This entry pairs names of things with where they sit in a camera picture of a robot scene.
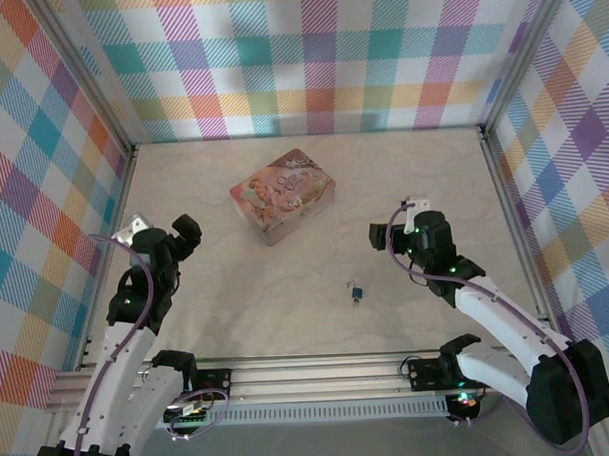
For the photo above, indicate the small blue padlock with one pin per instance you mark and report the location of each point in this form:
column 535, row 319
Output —
column 357, row 291

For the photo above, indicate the pink printed tin box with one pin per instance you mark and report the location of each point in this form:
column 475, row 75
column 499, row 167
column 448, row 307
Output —
column 283, row 196

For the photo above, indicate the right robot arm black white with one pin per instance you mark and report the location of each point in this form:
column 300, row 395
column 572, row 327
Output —
column 498, row 326

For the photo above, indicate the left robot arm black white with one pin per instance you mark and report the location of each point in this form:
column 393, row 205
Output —
column 119, row 374

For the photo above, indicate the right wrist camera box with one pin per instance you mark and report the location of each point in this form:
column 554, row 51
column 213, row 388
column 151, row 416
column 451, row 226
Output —
column 417, row 202

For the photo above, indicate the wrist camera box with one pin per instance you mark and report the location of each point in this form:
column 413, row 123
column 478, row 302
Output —
column 417, row 202
column 129, row 231

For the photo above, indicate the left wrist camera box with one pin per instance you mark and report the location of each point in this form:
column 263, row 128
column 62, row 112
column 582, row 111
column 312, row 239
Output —
column 129, row 231

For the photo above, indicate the aluminium left side rail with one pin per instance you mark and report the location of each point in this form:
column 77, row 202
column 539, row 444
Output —
column 124, row 189

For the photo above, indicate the aluminium right side rail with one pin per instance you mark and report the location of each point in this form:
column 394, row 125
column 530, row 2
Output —
column 500, row 181

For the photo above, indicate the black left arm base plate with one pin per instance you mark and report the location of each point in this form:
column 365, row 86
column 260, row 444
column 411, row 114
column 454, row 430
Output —
column 217, row 383

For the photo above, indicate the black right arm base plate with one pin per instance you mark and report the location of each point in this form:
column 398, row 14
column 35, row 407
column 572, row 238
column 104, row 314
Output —
column 424, row 374

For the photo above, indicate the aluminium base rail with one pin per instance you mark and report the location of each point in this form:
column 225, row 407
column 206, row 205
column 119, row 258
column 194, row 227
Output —
column 315, row 380

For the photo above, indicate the aluminium left frame post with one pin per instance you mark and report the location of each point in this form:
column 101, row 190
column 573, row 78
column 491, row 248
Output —
column 89, row 65

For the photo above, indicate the aluminium frame post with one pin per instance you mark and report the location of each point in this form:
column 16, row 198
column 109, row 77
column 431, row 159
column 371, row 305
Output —
column 89, row 65
column 523, row 50

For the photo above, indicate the aluminium right frame post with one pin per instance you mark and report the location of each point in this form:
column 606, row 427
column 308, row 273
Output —
column 523, row 50

